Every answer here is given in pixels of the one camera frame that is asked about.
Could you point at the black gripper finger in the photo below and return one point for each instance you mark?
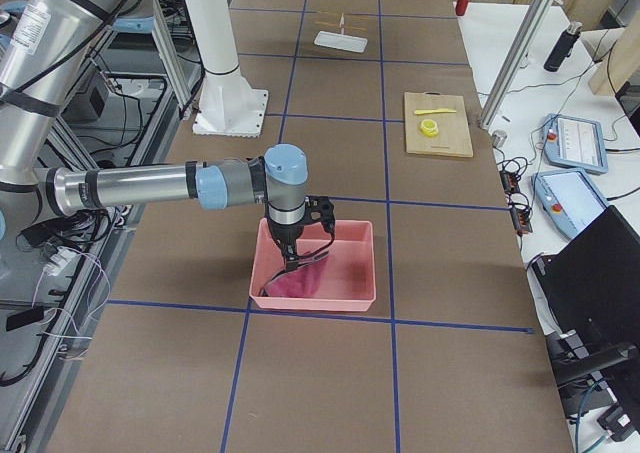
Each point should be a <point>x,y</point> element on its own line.
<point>291,263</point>

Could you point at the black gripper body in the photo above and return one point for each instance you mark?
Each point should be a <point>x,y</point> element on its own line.
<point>284,234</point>

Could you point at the pink cleaning cloth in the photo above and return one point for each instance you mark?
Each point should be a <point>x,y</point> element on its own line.
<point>302,282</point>

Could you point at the black water bottle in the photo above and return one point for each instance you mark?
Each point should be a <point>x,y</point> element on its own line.
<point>563,46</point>

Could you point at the pink plastic bin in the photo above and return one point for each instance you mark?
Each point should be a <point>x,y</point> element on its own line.
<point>348,283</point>

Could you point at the yellow lemon slices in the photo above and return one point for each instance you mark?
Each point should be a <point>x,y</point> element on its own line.
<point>429,128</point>

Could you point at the bamboo cutting board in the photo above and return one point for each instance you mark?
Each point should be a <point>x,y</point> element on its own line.
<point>454,138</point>

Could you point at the yellow plastic knife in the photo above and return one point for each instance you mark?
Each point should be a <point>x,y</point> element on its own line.
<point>419,112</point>

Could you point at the white rectangular tray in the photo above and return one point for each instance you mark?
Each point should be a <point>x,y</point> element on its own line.
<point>339,41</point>

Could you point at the small metal cylinder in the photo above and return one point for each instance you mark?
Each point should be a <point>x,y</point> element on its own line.
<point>498,138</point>

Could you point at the black usb hub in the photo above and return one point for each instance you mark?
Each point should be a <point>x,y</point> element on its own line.
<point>519,205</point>

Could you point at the near teach pendant tablet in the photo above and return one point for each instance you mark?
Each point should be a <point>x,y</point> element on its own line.
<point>570,198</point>

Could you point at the teach pendant tablet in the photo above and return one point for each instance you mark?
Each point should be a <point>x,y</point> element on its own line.
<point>574,142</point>
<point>570,198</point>

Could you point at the far teach pendant tablet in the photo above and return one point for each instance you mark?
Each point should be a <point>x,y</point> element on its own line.
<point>574,142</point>

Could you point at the black monitor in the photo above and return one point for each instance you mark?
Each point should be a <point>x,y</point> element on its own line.
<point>592,284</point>

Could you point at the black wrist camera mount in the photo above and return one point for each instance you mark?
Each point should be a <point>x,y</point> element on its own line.
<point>320,210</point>

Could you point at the aluminium frame post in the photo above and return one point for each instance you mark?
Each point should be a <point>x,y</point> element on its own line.
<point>527,31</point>

